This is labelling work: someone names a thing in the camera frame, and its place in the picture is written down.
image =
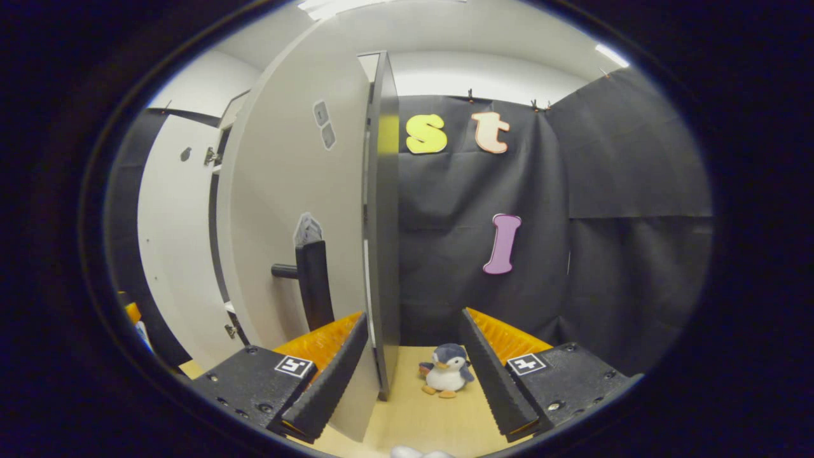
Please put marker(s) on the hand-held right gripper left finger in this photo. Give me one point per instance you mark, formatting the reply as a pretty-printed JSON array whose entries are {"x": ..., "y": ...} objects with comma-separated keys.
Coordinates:
[{"x": 327, "y": 381}]

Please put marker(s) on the white cabinet door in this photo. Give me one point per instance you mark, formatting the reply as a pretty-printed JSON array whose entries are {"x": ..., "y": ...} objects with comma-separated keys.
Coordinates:
[
  {"x": 178, "y": 254},
  {"x": 280, "y": 191}
]

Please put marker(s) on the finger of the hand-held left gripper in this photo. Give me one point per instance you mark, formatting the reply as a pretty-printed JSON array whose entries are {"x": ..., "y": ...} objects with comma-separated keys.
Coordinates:
[{"x": 132, "y": 313}]

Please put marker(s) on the ceiling light panel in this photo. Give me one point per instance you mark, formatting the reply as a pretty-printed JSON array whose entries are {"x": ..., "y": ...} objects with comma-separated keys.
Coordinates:
[
  {"x": 381, "y": 5},
  {"x": 612, "y": 55}
]

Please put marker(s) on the black backdrop cloth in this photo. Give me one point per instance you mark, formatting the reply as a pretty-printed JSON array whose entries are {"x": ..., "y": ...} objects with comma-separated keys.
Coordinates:
[{"x": 604, "y": 286}]

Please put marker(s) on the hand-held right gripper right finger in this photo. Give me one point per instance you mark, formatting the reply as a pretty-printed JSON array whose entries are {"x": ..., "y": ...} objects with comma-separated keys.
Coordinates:
[{"x": 496, "y": 381}]

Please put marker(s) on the penguin plush toy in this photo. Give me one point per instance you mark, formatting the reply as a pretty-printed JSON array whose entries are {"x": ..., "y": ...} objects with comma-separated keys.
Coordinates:
[{"x": 448, "y": 375}]

